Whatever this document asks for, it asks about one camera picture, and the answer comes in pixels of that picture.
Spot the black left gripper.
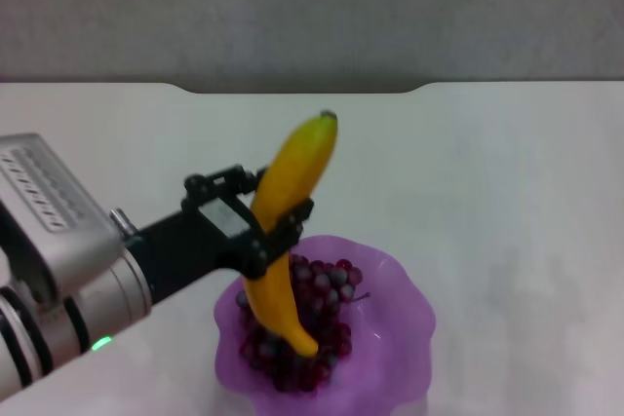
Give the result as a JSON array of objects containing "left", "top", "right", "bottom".
[{"left": 129, "top": 164, "right": 315, "bottom": 308}]

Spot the dark red grape bunch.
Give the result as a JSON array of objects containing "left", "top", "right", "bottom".
[{"left": 236, "top": 254, "right": 371, "bottom": 394}]

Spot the purple wavy plastic plate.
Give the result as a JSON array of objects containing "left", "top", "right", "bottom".
[{"left": 214, "top": 234, "right": 437, "bottom": 416}]

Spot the yellow banana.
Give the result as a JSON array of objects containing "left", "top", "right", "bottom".
[{"left": 242, "top": 110, "right": 339, "bottom": 358}]

